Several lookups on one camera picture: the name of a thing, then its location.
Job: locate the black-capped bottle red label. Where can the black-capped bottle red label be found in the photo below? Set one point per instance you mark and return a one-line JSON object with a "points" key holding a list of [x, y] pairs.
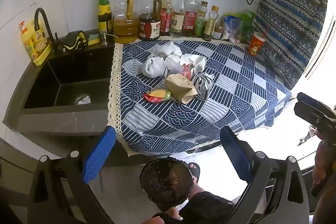
{"points": [[166, 16]]}

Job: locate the blue patterned woven cloth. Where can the blue patterned woven cloth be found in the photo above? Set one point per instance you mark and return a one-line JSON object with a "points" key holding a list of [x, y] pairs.
{"points": [[291, 24]]}

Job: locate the dark bottle with green label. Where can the dark bottle with green label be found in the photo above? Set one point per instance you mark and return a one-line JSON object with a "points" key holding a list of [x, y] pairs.
{"points": [[105, 8]]}

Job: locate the printed paper wrapper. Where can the printed paper wrapper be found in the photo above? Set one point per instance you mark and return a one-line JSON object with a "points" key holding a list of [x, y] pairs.
{"points": [[187, 71]]}

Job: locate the black sandal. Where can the black sandal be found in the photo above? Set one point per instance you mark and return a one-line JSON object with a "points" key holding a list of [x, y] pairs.
{"points": [[194, 172]]}

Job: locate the clear plastic cup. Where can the clear plastic cup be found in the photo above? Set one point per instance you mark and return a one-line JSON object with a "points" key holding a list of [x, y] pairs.
{"points": [[173, 65]]}

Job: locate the clear bottle red label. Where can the clear bottle red label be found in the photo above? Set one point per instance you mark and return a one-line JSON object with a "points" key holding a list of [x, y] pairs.
{"points": [[191, 16]]}

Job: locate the silver foil wrapper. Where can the silver foil wrapper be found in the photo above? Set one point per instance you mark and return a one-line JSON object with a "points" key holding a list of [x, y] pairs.
{"points": [[203, 86]]}

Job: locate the blue and white bag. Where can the blue and white bag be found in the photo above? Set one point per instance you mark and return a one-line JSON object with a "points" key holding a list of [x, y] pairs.
{"points": [[231, 27]]}

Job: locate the brown paper bag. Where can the brown paper bag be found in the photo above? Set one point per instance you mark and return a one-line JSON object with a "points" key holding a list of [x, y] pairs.
{"points": [[181, 87]]}

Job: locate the small bottle yellow cap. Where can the small bottle yellow cap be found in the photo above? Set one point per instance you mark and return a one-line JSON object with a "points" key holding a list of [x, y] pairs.
{"points": [[210, 26]]}

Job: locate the red paper cup with straw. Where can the red paper cup with straw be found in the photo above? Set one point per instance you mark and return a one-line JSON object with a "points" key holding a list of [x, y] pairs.
{"points": [[256, 44]]}

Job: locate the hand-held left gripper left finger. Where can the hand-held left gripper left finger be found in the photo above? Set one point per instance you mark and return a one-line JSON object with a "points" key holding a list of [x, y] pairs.
{"points": [[99, 151]]}

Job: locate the metal soap dispenser pump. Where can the metal soap dispenser pump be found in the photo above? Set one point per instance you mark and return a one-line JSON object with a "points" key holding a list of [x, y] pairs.
{"points": [[104, 39]]}

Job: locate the yellow and green sponge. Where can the yellow and green sponge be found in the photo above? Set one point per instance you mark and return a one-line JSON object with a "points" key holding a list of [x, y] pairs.
{"points": [[94, 39]]}

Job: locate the black wastebasket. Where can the black wastebasket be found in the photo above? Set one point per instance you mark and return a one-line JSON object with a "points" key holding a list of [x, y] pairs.
{"points": [[166, 184]]}

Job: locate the small bottle green label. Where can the small bottle green label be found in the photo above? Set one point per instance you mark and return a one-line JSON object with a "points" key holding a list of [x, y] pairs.
{"points": [[200, 22]]}

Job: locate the black shorts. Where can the black shorts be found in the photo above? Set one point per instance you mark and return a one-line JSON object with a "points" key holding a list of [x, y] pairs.
{"points": [[207, 208]]}

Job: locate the yellow dish soap bottle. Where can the yellow dish soap bottle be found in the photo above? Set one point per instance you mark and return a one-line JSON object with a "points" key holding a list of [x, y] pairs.
{"points": [[35, 45]]}

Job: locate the person's right hand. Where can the person's right hand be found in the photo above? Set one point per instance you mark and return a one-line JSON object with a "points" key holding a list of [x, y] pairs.
{"points": [[319, 166]]}

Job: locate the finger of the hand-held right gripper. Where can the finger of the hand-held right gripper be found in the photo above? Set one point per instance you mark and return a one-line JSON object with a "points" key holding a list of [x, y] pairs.
{"points": [[313, 103], [309, 115]]}

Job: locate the red and yellow snack wrapper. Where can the red and yellow snack wrapper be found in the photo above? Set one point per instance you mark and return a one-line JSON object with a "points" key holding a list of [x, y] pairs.
{"points": [[157, 95]]}

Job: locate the dark sauce jug red label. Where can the dark sauce jug red label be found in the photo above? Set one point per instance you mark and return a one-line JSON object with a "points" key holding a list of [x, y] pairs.
{"points": [[149, 24]]}

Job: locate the black faucet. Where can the black faucet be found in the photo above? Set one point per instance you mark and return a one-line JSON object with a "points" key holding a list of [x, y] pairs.
{"points": [[39, 14]]}

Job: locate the small seasoning jar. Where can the small seasoning jar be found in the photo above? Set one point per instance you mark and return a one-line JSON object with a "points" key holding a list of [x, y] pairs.
{"points": [[218, 33]]}

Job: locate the black sink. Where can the black sink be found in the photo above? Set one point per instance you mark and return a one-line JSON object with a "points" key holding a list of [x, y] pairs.
{"points": [[73, 74]]}

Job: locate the grey kitchen cabinet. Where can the grey kitchen cabinet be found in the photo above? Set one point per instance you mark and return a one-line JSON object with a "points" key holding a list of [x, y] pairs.
{"points": [[15, 169]]}

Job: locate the large clear oil jug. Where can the large clear oil jug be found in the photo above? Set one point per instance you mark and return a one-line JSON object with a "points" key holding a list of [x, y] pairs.
{"points": [[125, 22]]}

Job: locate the blue patterned tablecloth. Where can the blue patterned tablecloth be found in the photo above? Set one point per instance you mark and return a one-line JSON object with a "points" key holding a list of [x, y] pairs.
{"points": [[231, 87]]}

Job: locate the clear bottle white label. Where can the clear bottle white label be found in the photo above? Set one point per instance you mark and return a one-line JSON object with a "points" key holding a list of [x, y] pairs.
{"points": [[178, 19]]}

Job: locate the green plastic bag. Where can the green plastic bag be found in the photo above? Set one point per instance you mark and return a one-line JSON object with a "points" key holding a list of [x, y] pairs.
{"points": [[248, 22]]}

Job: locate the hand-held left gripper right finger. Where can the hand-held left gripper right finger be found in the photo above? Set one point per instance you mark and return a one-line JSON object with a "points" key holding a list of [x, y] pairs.
{"points": [[236, 154]]}

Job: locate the black and yellow cloth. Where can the black and yellow cloth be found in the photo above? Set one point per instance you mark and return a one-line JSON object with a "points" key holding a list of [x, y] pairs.
{"points": [[73, 40]]}

